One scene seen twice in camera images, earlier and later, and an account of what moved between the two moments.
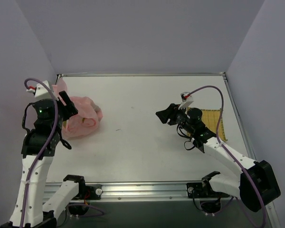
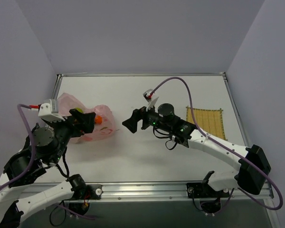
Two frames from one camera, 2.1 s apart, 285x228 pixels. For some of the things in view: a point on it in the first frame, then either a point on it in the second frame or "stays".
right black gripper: [175, 115] → [138, 118]
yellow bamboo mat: [211, 118] stays
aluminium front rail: [135, 192] stays
